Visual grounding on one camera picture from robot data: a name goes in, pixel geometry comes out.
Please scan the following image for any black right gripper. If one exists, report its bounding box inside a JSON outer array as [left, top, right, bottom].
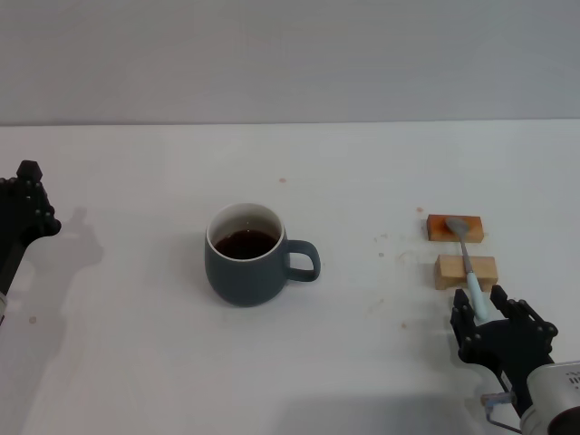
[[449, 284, 559, 407]]

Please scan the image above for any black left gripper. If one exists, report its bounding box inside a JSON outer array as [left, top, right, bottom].
[[0, 159, 63, 295]]

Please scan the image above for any metal spoon light blue handle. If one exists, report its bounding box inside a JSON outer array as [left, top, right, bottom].
[[443, 217, 489, 325]]

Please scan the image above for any orange stained wooden block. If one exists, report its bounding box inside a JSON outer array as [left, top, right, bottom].
[[426, 214, 485, 245]]

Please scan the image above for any dark grey coffee mug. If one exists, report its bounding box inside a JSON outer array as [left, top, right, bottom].
[[204, 202, 322, 308]]

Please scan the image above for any light wooden notched block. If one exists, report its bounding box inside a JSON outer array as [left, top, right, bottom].
[[433, 254, 499, 292]]

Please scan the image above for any grey gripper cable with plug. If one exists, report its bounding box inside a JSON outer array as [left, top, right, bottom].
[[479, 391, 522, 434]]

